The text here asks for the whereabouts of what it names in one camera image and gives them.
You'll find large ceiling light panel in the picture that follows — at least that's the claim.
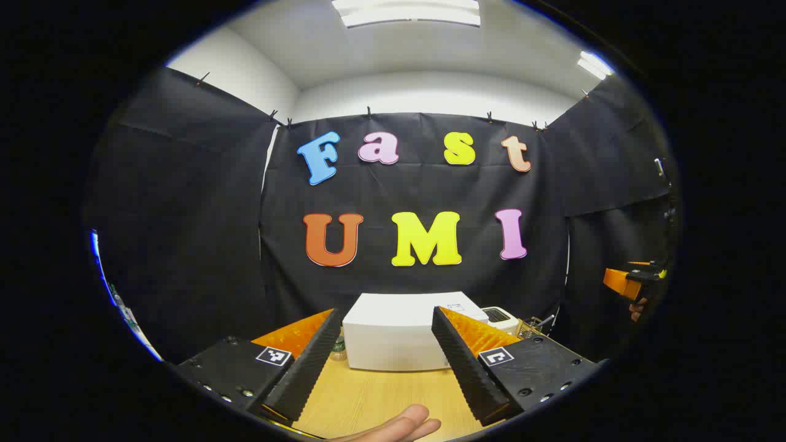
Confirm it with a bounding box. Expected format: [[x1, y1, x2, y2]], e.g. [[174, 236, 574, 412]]
[[332, 0, 481, 28]]

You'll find small ceiling light panel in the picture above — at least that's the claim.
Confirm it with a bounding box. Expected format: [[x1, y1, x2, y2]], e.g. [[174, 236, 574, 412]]
[[577, 51, 615, 80]]

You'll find metal wire basket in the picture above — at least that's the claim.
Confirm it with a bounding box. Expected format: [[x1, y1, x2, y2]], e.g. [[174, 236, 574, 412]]
[[519, 315, 556, 341]]

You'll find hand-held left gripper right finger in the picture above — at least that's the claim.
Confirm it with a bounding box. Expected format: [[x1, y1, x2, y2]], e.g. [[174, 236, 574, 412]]
[[431, 306, 601, 427]]

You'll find white microwave oven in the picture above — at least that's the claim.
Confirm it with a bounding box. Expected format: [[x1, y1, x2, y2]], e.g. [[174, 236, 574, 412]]
[[342, 292, 489, 372]]

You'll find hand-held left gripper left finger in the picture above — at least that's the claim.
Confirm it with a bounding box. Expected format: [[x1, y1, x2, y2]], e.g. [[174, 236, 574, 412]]
[[174, 307, 346, 427]]

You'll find cream toaster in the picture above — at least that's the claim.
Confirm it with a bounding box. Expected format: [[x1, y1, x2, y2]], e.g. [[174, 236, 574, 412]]
[[481, 306, 521, 336]]

